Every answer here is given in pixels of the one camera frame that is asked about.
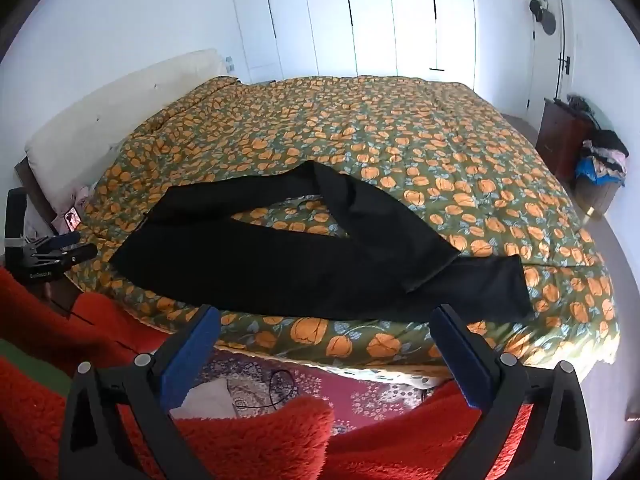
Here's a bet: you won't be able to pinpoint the white cloth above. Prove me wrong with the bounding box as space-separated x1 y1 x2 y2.
170 377 239 421

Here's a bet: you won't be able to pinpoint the red fleece robe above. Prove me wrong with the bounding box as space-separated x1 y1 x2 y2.
0 265 536 480

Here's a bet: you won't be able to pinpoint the white door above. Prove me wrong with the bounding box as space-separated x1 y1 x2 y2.
525 0 577 117

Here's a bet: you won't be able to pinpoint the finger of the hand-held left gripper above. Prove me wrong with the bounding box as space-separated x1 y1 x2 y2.
31 244 99 267
31 231 82 255

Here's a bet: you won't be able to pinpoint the black pants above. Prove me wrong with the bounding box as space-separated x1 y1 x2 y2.
108 161 535 322

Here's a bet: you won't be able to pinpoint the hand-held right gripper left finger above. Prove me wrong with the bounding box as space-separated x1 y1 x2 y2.
59 305 221 480

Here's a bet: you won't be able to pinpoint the pumpkin print blanket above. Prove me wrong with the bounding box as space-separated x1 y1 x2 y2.
64 75 622 367

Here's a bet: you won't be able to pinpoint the teal and black object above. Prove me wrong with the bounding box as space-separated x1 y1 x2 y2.
574 129 630 189

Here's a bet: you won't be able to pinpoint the cream padded headboard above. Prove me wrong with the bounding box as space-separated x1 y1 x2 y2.
25 49 224 207

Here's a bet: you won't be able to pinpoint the pink cloth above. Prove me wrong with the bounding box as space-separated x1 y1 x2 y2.
22 184 92 237

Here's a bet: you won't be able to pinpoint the patterned purple rug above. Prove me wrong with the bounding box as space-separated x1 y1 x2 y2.
200 345 451 436

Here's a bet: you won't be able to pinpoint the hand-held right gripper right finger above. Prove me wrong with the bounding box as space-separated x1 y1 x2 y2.
429 304 597 480

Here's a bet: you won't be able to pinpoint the person's left forearm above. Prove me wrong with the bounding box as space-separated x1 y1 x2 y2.
0 265 171 361

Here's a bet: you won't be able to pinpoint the black cable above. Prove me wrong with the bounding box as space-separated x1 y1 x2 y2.
234 369 299 412

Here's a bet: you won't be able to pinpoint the woven basket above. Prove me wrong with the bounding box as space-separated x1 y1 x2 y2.
574 175 618 222

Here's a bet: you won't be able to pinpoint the dark wooden dresser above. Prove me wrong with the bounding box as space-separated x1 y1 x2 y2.
535 97 596 183

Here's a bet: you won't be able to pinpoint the white wardrobe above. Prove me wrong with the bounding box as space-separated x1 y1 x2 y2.
225 0 477 87

